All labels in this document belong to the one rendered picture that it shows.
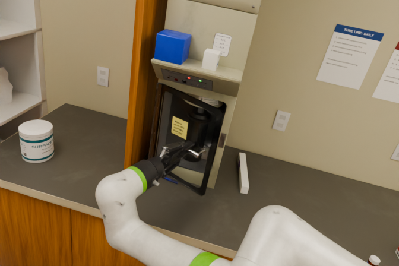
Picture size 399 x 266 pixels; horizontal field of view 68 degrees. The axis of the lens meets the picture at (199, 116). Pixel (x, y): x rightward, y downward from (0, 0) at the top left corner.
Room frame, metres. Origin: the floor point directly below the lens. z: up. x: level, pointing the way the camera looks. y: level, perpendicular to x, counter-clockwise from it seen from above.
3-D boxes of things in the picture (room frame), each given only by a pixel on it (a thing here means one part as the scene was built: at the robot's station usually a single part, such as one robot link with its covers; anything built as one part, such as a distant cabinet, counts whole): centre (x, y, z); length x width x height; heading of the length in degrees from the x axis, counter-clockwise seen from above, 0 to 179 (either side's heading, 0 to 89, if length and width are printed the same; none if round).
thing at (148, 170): (0.75, 0.14, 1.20); 0.12 x 0.06 x 0.09; 60
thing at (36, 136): (1.06, 0.69, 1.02); 0.13 x 0.13 x 0.15
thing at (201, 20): (1.21, 0.02, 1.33); 0.32 x 0.25 x 0.77; 83
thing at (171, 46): (1.04, 0.14, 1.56); 0.10 x 0.10 x 0.09; 83
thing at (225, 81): (1.02, 0.04, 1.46); 0.32 x 0.12 x 0.10; 83
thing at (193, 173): (1.02, 0.05, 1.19); 0.30 x 0.01 x 0.40; 60
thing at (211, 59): (1.02, 0.00, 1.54); 0.05 x 0.05 x 0.06; 83
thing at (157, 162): (0.81, 0.10, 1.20); 0.09 x 0.07 x 0.08; 150
